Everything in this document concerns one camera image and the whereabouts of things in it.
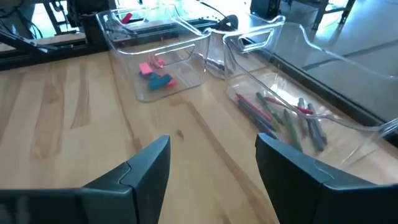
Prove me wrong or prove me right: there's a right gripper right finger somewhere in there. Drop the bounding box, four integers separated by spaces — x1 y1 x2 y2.
255 133 377 224

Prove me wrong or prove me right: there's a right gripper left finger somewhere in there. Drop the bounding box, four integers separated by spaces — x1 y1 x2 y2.
81 134 171 224

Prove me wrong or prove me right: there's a grey pen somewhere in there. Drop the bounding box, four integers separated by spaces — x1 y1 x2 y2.
306 102 328 152

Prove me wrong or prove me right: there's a green crayon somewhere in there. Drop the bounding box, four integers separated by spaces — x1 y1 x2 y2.
254 91 285 126
282 108 303 152

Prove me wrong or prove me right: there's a red marker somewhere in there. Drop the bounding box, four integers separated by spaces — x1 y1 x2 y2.
235 92 274 123

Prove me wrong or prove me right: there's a clear plastic bin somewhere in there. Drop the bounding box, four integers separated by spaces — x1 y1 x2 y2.
172 0 286 79
95 5 213 103
222 21 398 171

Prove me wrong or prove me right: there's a small red tag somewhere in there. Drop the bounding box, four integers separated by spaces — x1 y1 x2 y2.
120 12 134 25

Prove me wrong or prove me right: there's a black clamp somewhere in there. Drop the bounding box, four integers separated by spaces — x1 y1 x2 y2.
216 14 239 31

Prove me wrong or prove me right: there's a grey table leg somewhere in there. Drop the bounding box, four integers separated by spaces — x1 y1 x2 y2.
312 0 357 31

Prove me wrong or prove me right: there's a black floor box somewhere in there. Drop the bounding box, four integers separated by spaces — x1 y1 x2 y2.
250 0 282 19

